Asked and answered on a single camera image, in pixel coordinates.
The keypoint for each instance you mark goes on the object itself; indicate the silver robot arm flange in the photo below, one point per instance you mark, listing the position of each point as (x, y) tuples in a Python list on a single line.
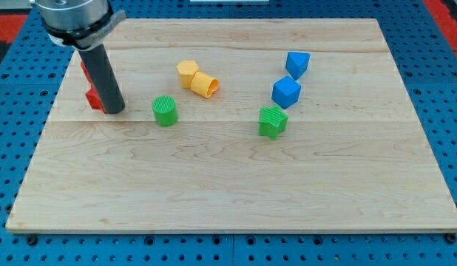
[(81, 24)]

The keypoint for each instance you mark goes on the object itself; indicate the wooden board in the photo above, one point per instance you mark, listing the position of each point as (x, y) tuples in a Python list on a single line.
[(352, 159)]

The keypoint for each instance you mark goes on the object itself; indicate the green star block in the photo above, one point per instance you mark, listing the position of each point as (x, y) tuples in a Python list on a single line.
[(272, 122)]

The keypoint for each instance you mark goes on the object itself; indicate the red star block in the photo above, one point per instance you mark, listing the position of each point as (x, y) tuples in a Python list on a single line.
[(94, 100)]

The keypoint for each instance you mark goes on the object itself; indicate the yellow heart block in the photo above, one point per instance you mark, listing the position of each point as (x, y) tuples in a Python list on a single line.
[(204, 84)]

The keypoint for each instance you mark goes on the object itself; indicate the green cylinder block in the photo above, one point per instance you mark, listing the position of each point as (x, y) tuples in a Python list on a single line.
[(165, 110)]

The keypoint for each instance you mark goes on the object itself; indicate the blue cube block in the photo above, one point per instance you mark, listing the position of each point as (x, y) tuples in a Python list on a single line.
[(285, 92)]

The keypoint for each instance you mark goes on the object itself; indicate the yellow hexagon block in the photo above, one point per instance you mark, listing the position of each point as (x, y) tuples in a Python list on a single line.
[(186, 70)]

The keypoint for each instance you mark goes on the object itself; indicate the blue triangle block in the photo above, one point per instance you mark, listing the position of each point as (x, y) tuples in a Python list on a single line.
[(297, 63)]

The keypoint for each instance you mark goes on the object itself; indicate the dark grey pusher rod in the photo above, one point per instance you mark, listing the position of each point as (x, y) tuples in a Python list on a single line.
[(103, 78)]

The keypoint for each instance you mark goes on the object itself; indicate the red block behind rod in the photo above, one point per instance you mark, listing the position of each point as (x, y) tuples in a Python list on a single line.
[(89, 80)]

